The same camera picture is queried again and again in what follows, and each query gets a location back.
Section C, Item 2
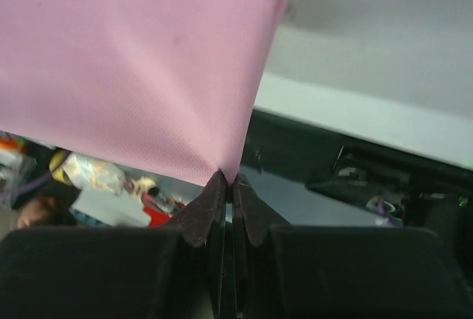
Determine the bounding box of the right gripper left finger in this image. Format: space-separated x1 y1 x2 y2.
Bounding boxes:
1 172 226 318

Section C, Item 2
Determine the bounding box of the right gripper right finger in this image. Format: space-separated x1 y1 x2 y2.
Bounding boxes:
232 175 472 318

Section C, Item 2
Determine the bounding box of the pink t shirt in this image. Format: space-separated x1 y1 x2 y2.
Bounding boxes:
1 0 286 185

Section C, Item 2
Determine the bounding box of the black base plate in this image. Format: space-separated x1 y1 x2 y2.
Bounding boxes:
242 110 472 233

